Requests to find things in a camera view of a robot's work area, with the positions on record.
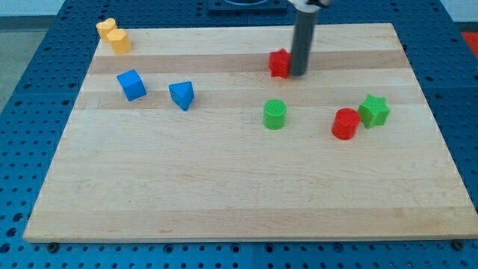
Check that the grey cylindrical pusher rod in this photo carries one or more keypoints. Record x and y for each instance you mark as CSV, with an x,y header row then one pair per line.
x,y
301,46

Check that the red star block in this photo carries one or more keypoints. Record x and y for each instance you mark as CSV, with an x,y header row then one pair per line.
x,y
279,63

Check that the green star block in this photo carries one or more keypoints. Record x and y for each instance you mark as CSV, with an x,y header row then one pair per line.
x,y
374,111

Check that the yellow hexagon block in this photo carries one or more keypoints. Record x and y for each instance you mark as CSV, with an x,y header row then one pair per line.
x,y
119,40

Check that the green cylinder block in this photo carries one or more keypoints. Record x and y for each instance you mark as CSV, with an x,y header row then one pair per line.
x,y
274,114

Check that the red cylinder block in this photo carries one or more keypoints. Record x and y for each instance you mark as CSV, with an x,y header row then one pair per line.
x,y
346,123

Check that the blue triangle block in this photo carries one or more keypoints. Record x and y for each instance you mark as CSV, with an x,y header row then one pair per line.
x,y
182,94

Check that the wooden board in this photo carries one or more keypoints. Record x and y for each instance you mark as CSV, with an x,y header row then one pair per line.
x,y
146,171

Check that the blue cube block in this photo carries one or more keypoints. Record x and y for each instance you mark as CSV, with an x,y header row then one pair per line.
x,y
132,85

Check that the yellow heart block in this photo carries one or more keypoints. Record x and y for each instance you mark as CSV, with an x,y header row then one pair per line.
x,y
105,27

